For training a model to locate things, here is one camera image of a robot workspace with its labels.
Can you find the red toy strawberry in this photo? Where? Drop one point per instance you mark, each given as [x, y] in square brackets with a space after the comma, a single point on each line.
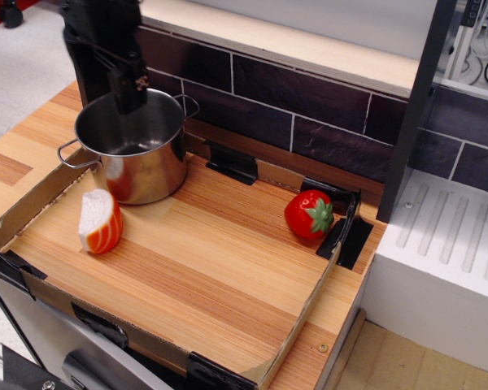
[310, 214]

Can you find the shiny metal pot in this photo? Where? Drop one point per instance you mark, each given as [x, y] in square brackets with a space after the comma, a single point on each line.
[139, 157]

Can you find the white dish drainer block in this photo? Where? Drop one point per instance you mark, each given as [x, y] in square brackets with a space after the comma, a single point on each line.
[428, 281]

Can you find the silver drawer handle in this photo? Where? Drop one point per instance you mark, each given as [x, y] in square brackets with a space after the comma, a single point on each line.
[84, 373]

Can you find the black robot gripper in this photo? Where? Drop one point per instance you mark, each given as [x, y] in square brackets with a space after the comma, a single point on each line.
[100, 39]

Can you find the cardboard fence with black tape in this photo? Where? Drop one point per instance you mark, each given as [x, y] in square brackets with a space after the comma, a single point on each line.
[213, 269]

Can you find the toy salmon sushi piece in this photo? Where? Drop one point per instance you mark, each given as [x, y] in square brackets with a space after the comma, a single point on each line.
[101, 223]

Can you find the black caster wheel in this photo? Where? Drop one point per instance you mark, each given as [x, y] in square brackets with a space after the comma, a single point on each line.
[10, 14]

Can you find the dark shelf frame with board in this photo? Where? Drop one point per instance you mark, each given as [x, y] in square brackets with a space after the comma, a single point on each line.
[323, 105]

